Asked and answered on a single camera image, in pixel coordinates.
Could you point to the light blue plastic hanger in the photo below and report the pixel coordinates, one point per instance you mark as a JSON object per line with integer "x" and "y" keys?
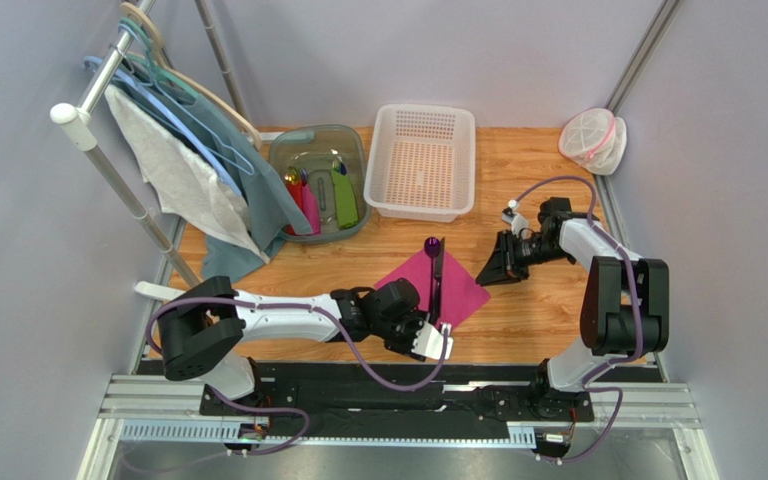
{"x": 165, "y": 110}

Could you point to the white clothes rack foot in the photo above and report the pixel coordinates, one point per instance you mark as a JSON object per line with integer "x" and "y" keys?
{"x": 157, "y": 292}

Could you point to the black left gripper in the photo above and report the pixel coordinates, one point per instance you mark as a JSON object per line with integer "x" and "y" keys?
{"x": 416, "y": 316}

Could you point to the blue-grey cloth garment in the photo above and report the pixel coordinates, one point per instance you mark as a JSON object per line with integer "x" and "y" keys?
{"x": 271, "y": 207}

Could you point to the magenta paper napkin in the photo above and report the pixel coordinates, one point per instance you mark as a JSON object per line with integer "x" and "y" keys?
{"x": 461, "y": 296}

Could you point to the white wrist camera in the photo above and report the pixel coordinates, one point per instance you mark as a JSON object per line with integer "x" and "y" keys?
{"x": 434, "y": 343}
{"x": 518, "y": 224}

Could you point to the white terry towel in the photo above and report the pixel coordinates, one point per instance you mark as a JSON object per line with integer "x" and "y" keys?
{"x": 185, "y": 183}

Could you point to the white mesh laundry bag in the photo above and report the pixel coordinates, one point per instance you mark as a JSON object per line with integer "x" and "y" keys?
{"x": 596, "y": 140}

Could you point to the purple metal spoon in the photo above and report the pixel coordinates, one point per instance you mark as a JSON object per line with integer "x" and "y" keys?
{"x": 430, "y": 251}

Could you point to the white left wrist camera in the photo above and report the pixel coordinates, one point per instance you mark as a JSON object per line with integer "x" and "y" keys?
{"x": 434, "y": 343}

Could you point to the grey-green plastic tub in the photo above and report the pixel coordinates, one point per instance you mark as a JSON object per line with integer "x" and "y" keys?
{"x": 309, "y": 154}

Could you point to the black table knife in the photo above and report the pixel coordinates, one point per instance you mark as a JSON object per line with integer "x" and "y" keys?
{"x": 439, "y": 260}

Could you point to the green utensil sleeve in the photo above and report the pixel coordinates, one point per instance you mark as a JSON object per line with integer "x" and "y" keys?
{"x": 346, "y": 206}

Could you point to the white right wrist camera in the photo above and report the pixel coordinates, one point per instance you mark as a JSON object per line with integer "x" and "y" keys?
{"x": 518, "y": 224}

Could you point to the white perforated plastic basket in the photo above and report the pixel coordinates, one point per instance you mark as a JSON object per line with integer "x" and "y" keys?
{"x": 422, "y": 163}

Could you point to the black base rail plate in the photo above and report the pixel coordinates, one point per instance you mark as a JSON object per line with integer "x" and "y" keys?
{"x": 464, "y": 402}

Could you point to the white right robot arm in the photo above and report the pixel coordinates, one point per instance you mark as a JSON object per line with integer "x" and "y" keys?
{"x": 625, "y": 309}

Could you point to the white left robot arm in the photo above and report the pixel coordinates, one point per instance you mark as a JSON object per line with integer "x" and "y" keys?
{"x": 196, "y": 331}

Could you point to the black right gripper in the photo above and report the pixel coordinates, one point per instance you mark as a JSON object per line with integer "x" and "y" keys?
{"x": 511, "y": 252}

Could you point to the red utensil sleeve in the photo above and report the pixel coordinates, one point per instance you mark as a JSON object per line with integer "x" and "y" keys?
{"x": 293, "y": 186}

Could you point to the teal plastic hanger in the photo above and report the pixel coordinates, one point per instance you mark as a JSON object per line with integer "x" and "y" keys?
{"x": 161, "y": 73}

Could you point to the pink utensil sleeve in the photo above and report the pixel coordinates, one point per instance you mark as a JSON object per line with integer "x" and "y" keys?
{"x": 310, "y": 208}

